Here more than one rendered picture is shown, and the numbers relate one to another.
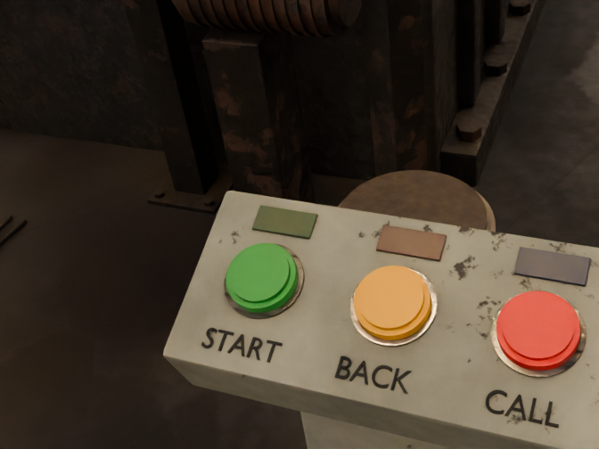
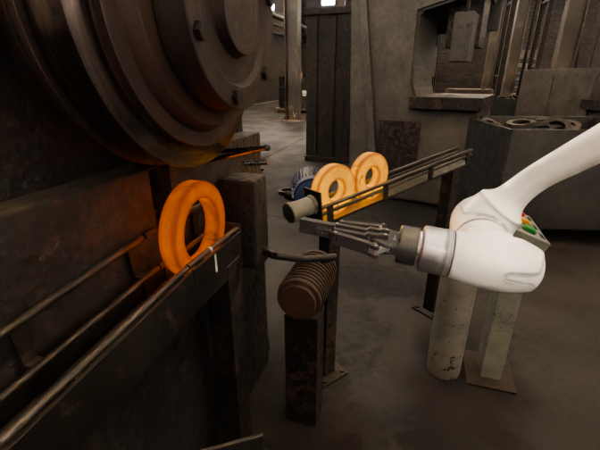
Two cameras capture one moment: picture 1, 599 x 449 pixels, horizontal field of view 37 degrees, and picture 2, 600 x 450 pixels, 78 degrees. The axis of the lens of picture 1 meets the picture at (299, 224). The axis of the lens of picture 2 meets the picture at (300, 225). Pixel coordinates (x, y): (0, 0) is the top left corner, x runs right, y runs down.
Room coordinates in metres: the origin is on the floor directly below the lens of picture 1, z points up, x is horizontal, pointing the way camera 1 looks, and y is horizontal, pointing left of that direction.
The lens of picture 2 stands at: (1.21, 0.92, 1.03)
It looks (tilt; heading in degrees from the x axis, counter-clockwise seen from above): 22 degrees down; 260
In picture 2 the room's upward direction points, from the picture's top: straight up
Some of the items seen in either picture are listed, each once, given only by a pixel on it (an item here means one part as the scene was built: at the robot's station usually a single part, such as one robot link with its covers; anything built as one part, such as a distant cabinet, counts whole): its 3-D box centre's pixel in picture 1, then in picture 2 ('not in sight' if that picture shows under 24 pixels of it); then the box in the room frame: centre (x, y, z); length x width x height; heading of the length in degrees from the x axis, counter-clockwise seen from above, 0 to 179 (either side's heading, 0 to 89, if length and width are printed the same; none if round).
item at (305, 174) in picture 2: not in sight; (310, 188); (0.62, -1.97, 0.17); 0.57 x 0.31 x 0.34; 83
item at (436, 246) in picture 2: not in sight; (432, 250); (0.85, 0.33, 0.72); 0.09 x 0.06 x 0.09; 62
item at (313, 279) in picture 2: (288, 116); (308, 339); (1.02, -0.01, 0.27); 0.22 x 0.13 x 0.53; 63
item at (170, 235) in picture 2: not in sight; (195, 228); (1.29, 0.22, 0.75); 0.18 x 0.03 x 0.18; 63
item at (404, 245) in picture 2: not in sight; (394, 242); (0.91, 0.29, 0.72); 0.09 x 0.08 x 0.07; 152
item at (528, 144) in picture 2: not in sight; (545, 172); (-0.98, -1.36, 0.39); 1.03 x 0.83 x 0.77; 168
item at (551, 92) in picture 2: not in sight; (564, 125); (-2.23, -2.57, 0.55); 1.10 x 0.53 x 1.10; 83
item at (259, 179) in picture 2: not in sight; (244, 220); (1.19, 0.01, 0.68); 0.11 x 0.08 x 0.24; 153
